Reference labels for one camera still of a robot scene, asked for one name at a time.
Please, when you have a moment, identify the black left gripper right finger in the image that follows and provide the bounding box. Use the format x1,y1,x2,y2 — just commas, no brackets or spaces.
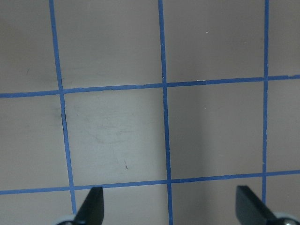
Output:
235,186,278,225

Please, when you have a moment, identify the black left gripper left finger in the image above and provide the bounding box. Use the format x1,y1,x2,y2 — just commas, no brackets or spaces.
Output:
73,187,104,225

